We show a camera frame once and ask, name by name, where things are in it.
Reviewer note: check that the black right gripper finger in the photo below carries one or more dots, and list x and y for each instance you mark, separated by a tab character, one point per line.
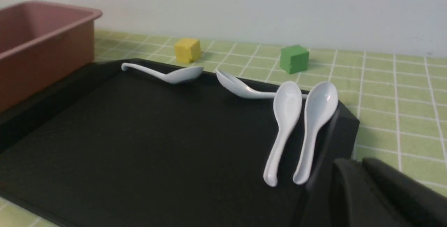
371	193

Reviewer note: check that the white spoon outer right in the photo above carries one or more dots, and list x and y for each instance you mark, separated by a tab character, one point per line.
321	104

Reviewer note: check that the white spoon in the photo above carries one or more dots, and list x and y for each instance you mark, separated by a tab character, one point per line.
239	88
287	105
181	75
321	104

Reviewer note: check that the white spoon inner right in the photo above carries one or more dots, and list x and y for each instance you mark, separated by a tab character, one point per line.
287	105

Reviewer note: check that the green cube block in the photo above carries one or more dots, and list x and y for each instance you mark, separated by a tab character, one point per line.
294	59

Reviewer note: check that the white spoon centre back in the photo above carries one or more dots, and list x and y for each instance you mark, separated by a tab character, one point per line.
239	88

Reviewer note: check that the white spoon far left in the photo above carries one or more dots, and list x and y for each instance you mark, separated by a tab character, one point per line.
181	75

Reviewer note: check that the yellow cube block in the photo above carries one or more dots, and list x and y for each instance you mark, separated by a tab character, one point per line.
187	50

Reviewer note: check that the black plastic tray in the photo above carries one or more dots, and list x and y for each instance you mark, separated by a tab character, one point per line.
111	148

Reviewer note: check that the pink plastic bin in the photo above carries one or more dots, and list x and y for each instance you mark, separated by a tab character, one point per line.
41	43

